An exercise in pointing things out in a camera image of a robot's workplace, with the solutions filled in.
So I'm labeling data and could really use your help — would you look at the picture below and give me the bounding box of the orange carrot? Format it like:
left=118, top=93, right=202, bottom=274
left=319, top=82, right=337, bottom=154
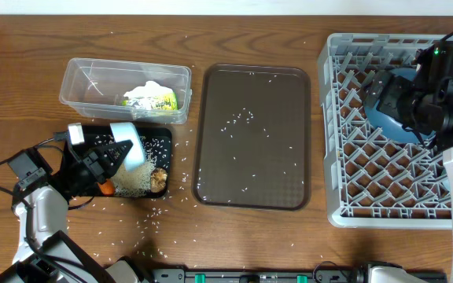
left=98, top=179, right=116, bottom=196

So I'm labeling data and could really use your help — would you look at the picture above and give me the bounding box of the light blue rice bowl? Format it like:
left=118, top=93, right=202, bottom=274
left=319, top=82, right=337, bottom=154
left=109, top=121, right=147, bottom=173

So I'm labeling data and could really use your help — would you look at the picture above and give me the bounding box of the brown shiitake mushroom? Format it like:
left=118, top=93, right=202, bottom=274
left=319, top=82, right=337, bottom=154
left=150, top=167, right=168, bottom=193

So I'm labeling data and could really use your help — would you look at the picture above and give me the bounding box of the dark blue plate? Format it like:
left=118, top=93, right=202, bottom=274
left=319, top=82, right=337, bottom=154
left=360, top=68, right=436, bottom=144

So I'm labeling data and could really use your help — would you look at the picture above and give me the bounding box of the foil snack wrapper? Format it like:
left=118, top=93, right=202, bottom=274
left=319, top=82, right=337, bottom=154
left=121, top=92, right=178, bottom=111

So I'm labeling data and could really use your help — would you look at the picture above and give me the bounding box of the white tissue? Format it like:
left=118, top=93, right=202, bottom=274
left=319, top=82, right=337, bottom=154
left=124, top=81, right=174, bottom=99

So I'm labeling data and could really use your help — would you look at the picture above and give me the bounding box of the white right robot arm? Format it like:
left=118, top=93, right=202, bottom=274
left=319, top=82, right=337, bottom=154
left=363, top=37, right=453, bottom=282

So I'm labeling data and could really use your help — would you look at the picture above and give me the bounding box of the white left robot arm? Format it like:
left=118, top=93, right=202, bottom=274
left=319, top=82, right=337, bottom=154
left=0, top=141, right=155, bottom=282

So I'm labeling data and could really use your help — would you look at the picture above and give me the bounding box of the grey dishwasher rack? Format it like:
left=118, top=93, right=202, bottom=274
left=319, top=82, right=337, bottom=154
left=318, top=33, right=453, bottom=230

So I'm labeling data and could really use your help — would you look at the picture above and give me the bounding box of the white rice pile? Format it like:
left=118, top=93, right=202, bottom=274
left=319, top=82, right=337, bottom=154
left=111, top=136, right=167, bottom=198

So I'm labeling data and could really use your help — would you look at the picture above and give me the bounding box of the black plastic bin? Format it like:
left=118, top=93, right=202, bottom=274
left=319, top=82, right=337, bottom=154
left=72, top=126, right=172, bottom=199

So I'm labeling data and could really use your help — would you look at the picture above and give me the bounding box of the clear plastic bin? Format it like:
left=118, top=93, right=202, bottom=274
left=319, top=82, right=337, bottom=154
left=59, top=58, right=192, bottom=124

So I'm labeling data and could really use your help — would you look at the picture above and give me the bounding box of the brown serving tray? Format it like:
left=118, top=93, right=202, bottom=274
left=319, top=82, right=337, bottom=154
left=193, top=64, right=311, bottom=211

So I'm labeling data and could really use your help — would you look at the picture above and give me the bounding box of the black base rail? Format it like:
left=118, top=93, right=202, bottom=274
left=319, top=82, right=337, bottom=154
left=147, top=265, right=447, bottom=283

